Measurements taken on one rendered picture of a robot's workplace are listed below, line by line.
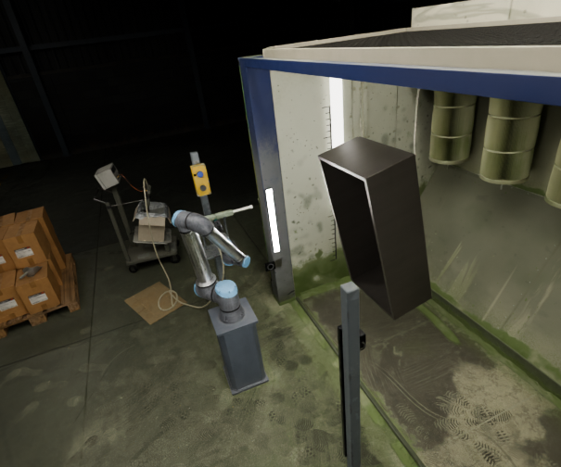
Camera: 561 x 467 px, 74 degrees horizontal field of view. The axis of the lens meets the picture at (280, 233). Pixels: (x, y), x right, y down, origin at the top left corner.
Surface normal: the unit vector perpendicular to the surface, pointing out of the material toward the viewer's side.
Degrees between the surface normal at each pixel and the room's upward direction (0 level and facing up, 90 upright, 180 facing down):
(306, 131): 90
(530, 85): 90
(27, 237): 90
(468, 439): 0
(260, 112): 90
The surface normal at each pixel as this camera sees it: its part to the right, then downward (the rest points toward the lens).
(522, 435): -0.11, -0.87
